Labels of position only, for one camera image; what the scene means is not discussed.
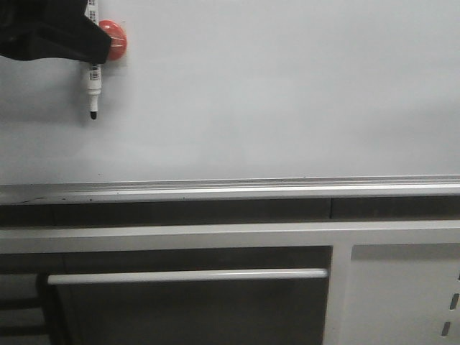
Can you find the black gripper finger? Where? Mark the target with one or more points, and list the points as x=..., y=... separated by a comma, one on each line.
x=33, y=30

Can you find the white whiteboard marker pen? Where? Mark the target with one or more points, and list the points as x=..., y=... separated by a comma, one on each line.
x=94, y=79

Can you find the red round magnet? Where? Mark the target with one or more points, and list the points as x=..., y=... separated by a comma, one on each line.
x=118, y=37

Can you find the white whiteboard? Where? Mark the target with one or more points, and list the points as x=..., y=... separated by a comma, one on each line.
x=245, y=89

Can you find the grey chair backrest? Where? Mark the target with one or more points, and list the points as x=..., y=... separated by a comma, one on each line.
x=251, y=306

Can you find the white desk frame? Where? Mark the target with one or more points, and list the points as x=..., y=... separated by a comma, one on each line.
x=391, y=282

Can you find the aluminium whiteboard tray rail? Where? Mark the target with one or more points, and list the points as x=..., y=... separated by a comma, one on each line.
x=233, y=189

